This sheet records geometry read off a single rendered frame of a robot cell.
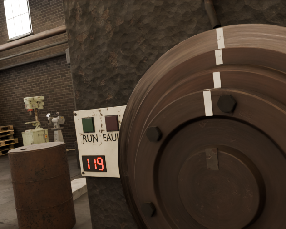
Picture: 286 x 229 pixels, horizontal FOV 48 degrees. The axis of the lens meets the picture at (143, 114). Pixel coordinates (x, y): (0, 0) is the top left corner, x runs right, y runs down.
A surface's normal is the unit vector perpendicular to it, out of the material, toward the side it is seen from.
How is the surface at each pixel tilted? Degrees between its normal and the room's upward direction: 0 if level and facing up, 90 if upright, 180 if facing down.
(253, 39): 90
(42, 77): 90
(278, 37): 90
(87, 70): 90
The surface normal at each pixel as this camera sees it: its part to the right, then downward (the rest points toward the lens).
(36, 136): 0.84, -0.07
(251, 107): -0.53, 0.11
